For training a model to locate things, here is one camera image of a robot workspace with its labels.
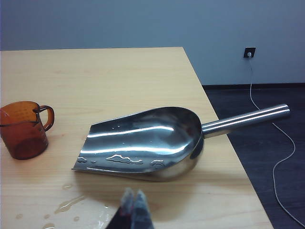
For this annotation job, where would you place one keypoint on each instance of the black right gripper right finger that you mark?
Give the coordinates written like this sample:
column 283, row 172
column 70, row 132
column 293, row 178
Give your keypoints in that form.
column 141, row 214

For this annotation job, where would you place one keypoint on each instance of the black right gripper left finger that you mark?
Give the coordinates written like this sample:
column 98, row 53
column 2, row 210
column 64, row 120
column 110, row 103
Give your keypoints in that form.
column 124, row 214

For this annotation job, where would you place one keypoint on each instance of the amber plastic measuring cup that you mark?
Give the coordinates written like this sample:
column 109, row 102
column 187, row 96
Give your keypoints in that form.
column 23, row 138

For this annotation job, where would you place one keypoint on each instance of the stainless steel ice scoop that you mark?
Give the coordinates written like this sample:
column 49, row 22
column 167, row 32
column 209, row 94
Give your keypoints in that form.
column 147, row 143

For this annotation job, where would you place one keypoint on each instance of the black wall power outlet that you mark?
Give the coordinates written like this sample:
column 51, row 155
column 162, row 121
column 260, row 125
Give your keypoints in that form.
column 252, row 50

